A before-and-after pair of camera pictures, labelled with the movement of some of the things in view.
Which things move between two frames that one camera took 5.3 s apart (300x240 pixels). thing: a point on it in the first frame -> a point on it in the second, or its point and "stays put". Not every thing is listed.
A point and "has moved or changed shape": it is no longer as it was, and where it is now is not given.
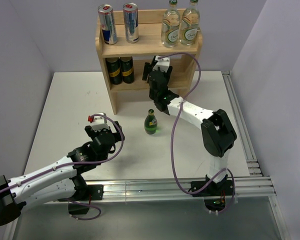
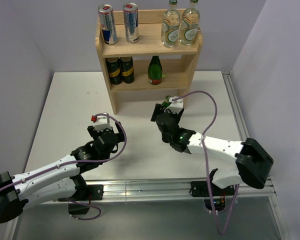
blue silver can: x=131 y=21 stays put
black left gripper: x=91 y=133 stays put
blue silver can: x=108 y=24 stays put
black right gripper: x=146 y=71 -> x=158 y=109
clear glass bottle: x=190 y=24 stays put
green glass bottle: x=150 y=122 has moved or changed shape
